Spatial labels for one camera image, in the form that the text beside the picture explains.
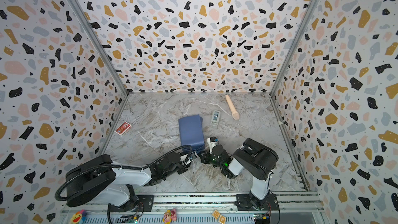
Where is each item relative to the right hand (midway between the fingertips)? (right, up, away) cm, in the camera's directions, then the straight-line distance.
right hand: (195, 151), depth 88 cm
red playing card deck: (-47, +12, +11) cm, 50 cm away
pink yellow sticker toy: (-10, -23, -19) cm, 32 cm away
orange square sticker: (+13, -25, -18) cm, 34 cm away
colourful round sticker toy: (-50, -24, -19) cm, 59 cm away
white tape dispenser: (+12, +18, +15) cm, 26 cm away
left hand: (-3, 0, -3) cm, 4 cm away
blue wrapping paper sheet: (-3, +10, +6) cm, 12 cm away
